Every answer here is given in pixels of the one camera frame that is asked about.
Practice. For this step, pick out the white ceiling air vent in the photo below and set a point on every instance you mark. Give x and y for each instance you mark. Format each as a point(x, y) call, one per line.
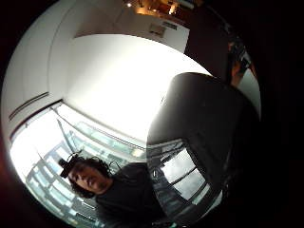
point(157, 29)

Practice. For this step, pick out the warm ceiling spot lights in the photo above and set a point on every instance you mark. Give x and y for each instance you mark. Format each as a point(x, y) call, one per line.
point(152, 8)

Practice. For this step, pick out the the person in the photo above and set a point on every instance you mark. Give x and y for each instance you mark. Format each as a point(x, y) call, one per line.
point(126, 196)

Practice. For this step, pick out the black head-worn device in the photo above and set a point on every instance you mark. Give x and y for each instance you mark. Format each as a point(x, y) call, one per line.
point(66, 166)

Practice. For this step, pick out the long ceiling slot diffuser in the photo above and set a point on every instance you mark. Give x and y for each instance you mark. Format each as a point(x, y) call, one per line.
point(28, 105)

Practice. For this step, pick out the window frame with glass panes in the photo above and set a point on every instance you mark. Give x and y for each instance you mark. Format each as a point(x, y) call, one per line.
point(57, 171)

